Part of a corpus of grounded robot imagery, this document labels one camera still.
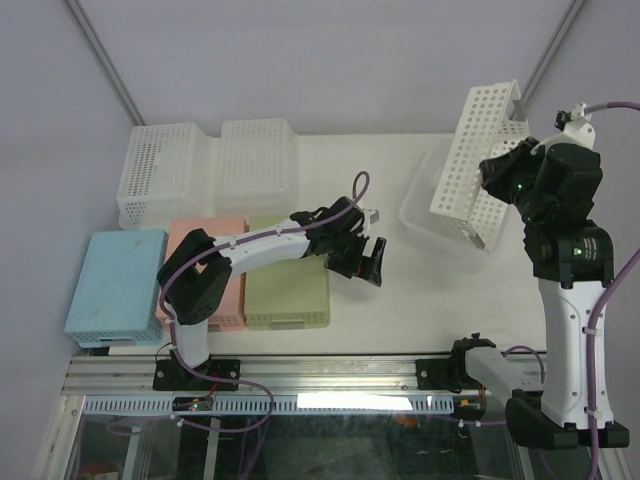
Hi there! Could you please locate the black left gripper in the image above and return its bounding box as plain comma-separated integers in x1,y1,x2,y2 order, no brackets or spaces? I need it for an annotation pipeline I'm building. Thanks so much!
326,229,385,286

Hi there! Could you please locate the cream white perforated basket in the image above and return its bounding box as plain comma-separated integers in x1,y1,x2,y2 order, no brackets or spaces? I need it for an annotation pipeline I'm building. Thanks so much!
429,80,529,240

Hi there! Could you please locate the yellow-green perforated basket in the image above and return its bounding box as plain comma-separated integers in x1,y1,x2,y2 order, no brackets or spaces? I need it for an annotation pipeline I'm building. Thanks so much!
243,216,330,330

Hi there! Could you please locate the small white perforated basket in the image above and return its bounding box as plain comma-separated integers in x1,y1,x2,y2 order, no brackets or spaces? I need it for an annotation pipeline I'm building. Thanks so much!
399,141,508,261

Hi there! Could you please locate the pink perforated basket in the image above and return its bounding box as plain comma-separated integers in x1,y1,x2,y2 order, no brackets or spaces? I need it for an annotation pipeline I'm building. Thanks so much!
156,217,247,332

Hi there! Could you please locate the large white perforated basket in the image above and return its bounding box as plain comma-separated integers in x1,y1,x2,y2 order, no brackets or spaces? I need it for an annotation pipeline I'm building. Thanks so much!
116,118,299,230

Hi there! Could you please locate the light blue perforated basket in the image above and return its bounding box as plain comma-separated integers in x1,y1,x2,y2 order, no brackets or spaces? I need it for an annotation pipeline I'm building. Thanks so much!
64,229,168,349

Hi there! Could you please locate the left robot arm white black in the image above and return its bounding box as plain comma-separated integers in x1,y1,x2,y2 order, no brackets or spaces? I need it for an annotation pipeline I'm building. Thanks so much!
157,197,387,389

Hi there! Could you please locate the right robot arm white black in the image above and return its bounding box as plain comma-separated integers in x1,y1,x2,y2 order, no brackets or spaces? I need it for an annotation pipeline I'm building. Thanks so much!
447,137,630,450

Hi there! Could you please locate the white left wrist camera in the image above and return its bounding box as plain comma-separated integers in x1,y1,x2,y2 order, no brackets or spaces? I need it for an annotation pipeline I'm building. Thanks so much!
361,207,380,235

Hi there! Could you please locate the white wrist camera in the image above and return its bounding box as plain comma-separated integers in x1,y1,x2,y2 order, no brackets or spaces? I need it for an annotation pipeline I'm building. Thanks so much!
531,103,595,155
361,207,380,235

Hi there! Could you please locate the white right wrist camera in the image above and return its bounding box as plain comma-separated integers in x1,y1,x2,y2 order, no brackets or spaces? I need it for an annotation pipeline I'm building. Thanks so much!
531,103,595,155

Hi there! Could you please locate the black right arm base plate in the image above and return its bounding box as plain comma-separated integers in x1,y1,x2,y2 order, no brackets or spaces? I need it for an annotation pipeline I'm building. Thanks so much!
415,358,481,394

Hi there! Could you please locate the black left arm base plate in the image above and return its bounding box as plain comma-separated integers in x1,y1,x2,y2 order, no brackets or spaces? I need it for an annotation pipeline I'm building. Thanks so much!
152,357,241,393

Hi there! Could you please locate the white slotted cable duct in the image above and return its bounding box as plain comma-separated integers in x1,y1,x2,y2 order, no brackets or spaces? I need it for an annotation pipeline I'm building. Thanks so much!
83,392,454,417

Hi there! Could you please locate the aluminium frame rail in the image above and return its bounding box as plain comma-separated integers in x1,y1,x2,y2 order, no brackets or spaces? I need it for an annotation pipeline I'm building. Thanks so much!
34,134,621,480

